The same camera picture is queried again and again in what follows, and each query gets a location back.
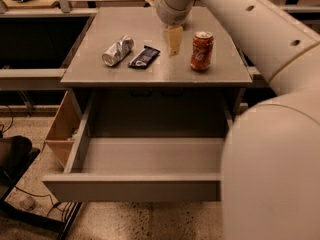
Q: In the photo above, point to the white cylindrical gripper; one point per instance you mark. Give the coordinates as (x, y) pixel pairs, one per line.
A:
(167, 13)

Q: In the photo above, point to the blue rxbar snack bar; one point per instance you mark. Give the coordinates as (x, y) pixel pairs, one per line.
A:
(144, 58)

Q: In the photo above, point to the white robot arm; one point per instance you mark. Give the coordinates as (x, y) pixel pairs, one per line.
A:
(271, 156)

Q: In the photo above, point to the grey cabinet counter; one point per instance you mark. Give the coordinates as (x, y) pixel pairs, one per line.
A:
(143, 25)

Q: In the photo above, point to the grey open top drawer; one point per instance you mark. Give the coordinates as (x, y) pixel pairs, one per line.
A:
(164, 146)

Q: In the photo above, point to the red cola can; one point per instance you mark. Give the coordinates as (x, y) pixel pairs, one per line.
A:
(202, 50)

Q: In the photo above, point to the crushed silver can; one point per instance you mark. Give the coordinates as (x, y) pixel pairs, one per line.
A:
(118, 51)

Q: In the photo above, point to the brown cardboard box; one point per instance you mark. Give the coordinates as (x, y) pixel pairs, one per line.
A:
(65, 123)

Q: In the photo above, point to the dark bag on floor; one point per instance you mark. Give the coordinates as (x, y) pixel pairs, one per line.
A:
(14, 155)

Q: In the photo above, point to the black floor stand frame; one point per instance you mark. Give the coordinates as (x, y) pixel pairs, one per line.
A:
(56, 219)

